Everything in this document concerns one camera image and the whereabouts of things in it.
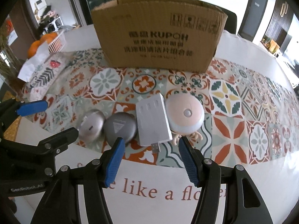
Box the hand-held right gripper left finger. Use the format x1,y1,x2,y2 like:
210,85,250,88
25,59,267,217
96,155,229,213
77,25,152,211
35,137,126,224

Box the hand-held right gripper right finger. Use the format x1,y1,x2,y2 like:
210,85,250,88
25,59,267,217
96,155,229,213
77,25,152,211
179,136,274,224

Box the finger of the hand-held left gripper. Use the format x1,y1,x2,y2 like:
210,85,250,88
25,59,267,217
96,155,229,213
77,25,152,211
38,127,79,159
0,99,48,132

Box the small beige figurine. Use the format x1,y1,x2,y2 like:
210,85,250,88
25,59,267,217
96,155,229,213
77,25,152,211
170,131,204,145

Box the silver round mouse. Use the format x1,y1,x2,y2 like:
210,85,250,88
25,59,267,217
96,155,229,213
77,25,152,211
78,109,105,143

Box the grey round case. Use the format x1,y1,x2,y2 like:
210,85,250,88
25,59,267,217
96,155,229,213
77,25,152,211
103,112,138,148

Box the round white night light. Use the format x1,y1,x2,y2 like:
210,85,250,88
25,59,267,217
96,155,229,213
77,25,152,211
165,94,205,135

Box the white plug adapter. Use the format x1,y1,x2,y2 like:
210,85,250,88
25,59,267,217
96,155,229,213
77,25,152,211
135,93,173,154

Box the brown cardboard box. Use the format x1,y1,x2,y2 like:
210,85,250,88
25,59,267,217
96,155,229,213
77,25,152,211
90,0,228,73

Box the yellow mat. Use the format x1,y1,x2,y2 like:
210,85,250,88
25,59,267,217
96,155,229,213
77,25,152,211
3,90,22,143

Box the floral tissue pouch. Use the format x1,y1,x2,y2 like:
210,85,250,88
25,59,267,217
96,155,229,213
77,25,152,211
18,43,71,99

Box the glass vase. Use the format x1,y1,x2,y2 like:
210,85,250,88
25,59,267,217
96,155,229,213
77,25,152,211
0,49,22,92

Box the white fruit basket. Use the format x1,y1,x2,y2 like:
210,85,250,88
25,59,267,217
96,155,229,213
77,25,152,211
47,30,67,53

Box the white red door poster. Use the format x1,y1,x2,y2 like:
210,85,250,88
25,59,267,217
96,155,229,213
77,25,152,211
4,16,19,45

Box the white cluttered shelf rack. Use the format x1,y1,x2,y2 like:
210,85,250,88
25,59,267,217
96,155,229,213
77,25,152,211
35,5,64,34

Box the yellow bags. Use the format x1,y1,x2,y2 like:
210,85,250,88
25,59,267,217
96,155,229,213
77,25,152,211
268,40,280,53

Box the dark dining chair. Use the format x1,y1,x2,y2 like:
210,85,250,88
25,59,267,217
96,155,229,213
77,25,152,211
223,10,238,35

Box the flat screen television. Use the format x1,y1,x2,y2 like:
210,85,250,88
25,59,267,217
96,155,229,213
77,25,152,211
278,29,293,55

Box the dark wooden door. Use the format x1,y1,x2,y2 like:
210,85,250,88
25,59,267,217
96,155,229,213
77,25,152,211
238,0,268,43

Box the dark slatted wall panel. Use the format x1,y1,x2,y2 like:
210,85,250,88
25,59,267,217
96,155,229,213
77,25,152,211
263,0,295,43

